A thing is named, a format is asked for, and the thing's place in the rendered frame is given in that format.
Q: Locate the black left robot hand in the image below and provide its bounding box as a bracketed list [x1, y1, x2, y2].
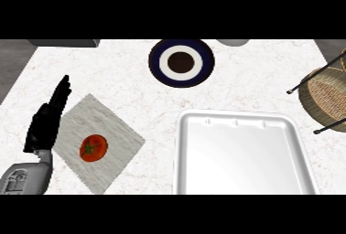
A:
[24, 74, 73, 154]

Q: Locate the dark grey flat appliance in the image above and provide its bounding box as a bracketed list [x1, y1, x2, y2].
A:
[25, 39, 102, 48]

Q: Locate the red tomato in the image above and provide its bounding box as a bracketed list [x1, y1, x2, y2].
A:
[79, 133, 110, 163]

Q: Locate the grey marble cutting board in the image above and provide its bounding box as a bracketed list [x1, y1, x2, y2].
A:
[52, 93, 148, 196]

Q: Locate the navy and white round plate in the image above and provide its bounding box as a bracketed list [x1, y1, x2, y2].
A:
[148, 39, 216, 89]

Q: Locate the white rectangular tray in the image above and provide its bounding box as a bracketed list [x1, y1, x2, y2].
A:
[173, 109, 320, 196]

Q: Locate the grey rounded object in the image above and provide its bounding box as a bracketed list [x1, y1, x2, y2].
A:
[216, 39, 252, 48]

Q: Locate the wicker tiered basket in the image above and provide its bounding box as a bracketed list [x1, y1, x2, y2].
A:
[286, 48, 346, 135]

